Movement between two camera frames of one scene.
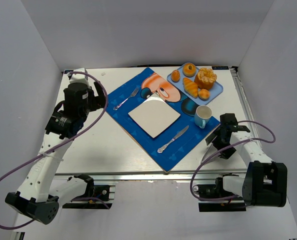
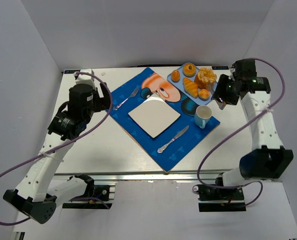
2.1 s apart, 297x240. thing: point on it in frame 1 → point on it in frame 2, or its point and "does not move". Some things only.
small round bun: x=203 y=94 does not move
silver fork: x=132 y=94 does not move
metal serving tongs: x=212 y=150 → x=221 y=104
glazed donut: x=189 y=69 does not move
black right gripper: x=218 y=139 → x=220 y=92
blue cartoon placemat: x=179 y=138 does not move
